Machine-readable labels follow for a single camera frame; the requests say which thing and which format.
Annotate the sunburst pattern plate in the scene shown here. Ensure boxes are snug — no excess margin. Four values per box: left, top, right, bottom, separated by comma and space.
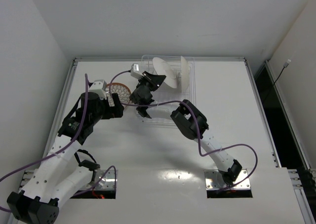
152, 57, 178, 89

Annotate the large flower pattern plate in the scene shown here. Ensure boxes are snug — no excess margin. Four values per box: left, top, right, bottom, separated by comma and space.
180, 56, 190, 94

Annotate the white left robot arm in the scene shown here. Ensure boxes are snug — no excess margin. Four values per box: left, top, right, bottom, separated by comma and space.
7, 92, 124, 224

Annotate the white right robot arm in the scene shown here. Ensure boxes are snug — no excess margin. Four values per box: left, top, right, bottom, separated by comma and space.
129, 70, 242, 186

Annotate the small flower pattern plate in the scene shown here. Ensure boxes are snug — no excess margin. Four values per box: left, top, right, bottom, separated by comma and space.
106, 82, 131, 109

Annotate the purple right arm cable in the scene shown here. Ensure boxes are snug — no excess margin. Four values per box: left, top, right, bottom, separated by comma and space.
108, 70, 257, 191

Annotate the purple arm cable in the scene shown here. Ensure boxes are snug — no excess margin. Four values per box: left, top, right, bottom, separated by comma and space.
0, 73, 117, 213
108, 70, 257, 191

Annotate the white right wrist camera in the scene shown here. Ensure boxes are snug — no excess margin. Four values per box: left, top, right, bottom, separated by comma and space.
130, 63, 143, 80

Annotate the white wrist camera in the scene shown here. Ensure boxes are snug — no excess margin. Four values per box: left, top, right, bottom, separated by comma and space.
88, 79, 108, 100
130, 63, 143, 80

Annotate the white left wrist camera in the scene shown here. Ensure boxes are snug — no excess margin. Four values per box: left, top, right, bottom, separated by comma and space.
88, 79, 108, 100

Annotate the white wire dish rack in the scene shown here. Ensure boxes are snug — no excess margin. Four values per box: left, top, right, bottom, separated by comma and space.
135, 55, 196, 127

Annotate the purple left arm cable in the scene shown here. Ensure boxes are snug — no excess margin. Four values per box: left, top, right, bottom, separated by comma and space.
0, 73, 117, 213

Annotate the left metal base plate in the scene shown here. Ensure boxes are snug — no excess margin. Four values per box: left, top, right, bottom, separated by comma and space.
95, 169, 118, 191

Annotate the metal base plate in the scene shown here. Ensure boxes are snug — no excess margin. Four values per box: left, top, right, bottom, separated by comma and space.
204, 169, 251, 191
95, 169, 118, 191

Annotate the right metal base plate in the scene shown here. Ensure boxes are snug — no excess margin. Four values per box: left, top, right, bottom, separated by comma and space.
204, 169, 251, 191

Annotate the black wall cable with plug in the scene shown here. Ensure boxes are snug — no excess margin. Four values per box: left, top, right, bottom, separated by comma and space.
273, 59, 292, 86

